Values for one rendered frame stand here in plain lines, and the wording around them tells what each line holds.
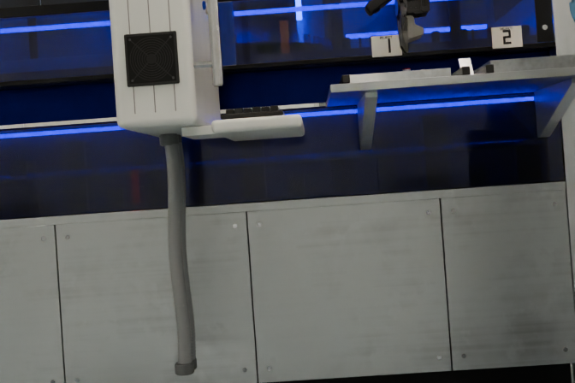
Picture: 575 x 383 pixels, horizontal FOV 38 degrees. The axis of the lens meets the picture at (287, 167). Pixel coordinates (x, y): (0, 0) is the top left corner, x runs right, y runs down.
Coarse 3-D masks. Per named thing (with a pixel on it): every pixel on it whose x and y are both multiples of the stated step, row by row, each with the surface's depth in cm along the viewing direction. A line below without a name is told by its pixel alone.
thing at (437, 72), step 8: (392, 72) 213; (400, 72) 213; (408, 72) 213; (416, 72) 213; (424, 72) 213; (432, 72) 213; (440, 72) 213; (448, 72) 213; (352, 80) 214; (360, 80) 214; (368, 80) 213; (376, 80) 213
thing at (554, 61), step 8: (544, 56) 203; (552, 56) 203; (560, 56) 203; (568, 56) 203; (488, 64) 206; (496, 64) 204; (504, 64) 203; (512, 64) 203; (520, 64) 203; (528, 64) 203; (536, 64) 203; (544, 64) 203; (552, 64) 203; (560, 64) 203; (568, 64) 203; (496, 72) 204
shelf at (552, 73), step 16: (384, 80) 199; (400, 80) 199; (416, 80) 199; (432, 80) 199; (448, 80) 199; (464, 80) 199; (480, 80) 199; (496, 80) 199; (512, 80) 201; (528, 80) 204; (544, 80) 207; (560, 80) 210; (336, 96) 209; (352, 96) 212; (384, 96) 219; (400, 96) 222; (416, 96) 225; (432, 96) 229; (448, 96) 233; (464, 96) 236
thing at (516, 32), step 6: (492, 30) 239; (498, 30) 239; (516, 30) 238; (492, 36) 239; (498, 36) 239; (516, 36) 238; (492, 42) 239; (498, 42) 239; (516, 42) 238; (522, 42) 238; (498, 48) 239
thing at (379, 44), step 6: (378, 36) 239; (384, 36) 239; (390, 36) 239; (396, 36) 239; (372, 42) 239; (378, 42) 239; (384, 42) 239; (390, 42) 239; (396, 42) 239; (372, 48) 239; (378, 48) 239; (384, 48) 239; (396, 48) 239; (372, 54) 239; (378, 54) 239; (384, 54) 239; (390, 54) 239; (396, 54) 239
